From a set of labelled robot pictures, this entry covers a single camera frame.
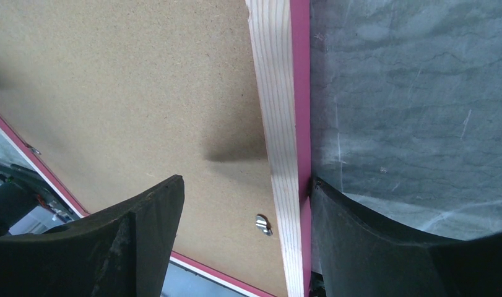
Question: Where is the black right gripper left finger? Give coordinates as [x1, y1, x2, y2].
[0, 175, 184, 296]

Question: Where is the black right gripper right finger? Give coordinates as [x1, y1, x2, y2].
[310, 178, 502, 296]

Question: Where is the pink picture frame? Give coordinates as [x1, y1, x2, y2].
[0, 0, 313, 297]

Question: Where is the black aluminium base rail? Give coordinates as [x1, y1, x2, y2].
[0, 114, 81, 236]

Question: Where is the brown cardboard backing board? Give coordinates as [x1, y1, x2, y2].
[0, 0, 288, 296]

